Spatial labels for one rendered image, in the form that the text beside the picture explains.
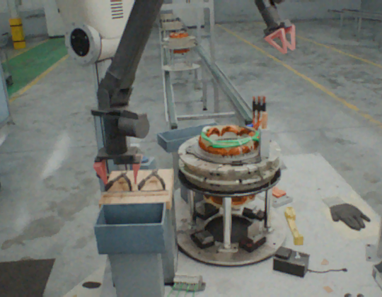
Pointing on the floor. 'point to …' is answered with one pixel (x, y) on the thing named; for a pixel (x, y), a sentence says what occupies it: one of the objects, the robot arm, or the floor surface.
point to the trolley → (6, 59)
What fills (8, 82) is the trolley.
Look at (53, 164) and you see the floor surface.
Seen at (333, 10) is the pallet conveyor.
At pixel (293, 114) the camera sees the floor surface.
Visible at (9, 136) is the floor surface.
